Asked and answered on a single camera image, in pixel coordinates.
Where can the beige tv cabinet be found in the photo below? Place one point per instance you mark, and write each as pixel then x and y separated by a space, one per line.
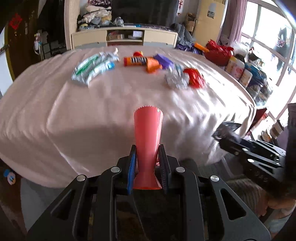
pixel 128 35

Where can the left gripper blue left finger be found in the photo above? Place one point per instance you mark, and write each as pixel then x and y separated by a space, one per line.
pixel 132 161

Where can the pink satin tablecloth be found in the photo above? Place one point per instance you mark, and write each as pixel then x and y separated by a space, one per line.
pixel 53 129

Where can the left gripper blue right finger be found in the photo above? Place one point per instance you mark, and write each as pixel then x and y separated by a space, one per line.
pixel 164 168

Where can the cardboard covered air conditioner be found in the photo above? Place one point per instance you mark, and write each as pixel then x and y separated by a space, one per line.
pixel 209 21

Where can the orange candy tube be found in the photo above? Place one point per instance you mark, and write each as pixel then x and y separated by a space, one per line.
pixel 135 61

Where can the white canister pink label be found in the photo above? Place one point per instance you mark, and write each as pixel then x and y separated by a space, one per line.
pixel 237 69

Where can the green white wipes packet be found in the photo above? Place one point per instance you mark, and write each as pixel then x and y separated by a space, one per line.
pixel 90 68

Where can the yellow white canister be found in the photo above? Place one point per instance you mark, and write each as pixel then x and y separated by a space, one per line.
pixel 231 63

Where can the pile of clothes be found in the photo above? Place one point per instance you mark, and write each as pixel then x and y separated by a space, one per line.
pixel 97 14

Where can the beige folding screen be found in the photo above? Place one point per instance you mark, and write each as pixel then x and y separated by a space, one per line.
pixel 71 13

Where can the small red toy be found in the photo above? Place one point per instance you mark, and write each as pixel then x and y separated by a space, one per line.
pixel 138 54

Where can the crumpled silver foil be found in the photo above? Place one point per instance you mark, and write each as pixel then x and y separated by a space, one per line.
pixel 176 78

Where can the pink plastic cup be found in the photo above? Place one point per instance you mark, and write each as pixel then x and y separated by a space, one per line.
pixel 147 127

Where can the pink window curtain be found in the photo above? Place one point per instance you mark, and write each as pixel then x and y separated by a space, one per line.
pixel 234 20

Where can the red plastic basket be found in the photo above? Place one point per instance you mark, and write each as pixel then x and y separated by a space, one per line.
pixel 218 54

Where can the crumpled red wrapper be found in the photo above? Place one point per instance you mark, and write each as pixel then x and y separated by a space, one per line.
pixel 196 80

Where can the orange stick in basket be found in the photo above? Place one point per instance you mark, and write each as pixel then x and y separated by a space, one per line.
pixel 200 47

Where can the cream lidded canister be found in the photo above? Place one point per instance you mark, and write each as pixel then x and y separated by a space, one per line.
pixel 245 78

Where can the purple plastic lid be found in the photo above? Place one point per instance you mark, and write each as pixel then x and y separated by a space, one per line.
pixel 164 61

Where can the clear plastic wrapper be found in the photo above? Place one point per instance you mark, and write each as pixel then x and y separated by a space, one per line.
pixel 112 56

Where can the black flat television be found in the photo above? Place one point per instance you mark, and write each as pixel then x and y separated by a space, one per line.
pixel 147 12

